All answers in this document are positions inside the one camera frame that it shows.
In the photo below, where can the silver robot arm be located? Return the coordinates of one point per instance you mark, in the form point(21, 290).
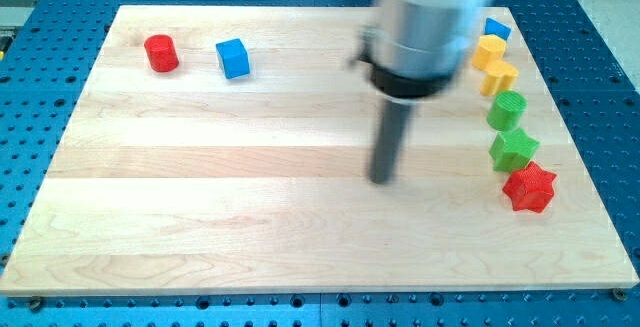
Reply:
point(414, 50)

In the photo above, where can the left board clamp screw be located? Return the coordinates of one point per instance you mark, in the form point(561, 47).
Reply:
point(35, 303)

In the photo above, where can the yellow heart block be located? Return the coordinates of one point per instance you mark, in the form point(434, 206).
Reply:
point(500, 76)

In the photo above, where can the blue triangle block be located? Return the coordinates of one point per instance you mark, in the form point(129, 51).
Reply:
point(497, 28)

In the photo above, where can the green cylinder block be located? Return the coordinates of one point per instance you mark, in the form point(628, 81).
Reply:
point(506, 110)

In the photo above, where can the green star block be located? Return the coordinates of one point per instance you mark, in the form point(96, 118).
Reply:
point(512, 150)

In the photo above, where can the blue cube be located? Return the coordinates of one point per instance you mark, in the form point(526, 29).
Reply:
point(233, 58)

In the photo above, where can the red star block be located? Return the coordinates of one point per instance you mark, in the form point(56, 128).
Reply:
point(530, 188)

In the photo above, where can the board clamp screw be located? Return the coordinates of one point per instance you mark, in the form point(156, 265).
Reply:
point(619, 295)
point(35, 303)

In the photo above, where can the red cylinder block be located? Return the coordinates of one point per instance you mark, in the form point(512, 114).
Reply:
point(161, 53)

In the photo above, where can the right board clamp screw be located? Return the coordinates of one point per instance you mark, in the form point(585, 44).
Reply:
point(619, 295)

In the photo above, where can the yellow hexagon block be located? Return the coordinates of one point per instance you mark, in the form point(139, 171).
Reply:
point(490, 48)

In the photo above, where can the wooden board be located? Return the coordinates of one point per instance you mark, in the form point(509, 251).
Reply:
point(186, 182)

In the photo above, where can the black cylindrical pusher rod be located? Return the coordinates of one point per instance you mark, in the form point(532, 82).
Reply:
point(394, 119)

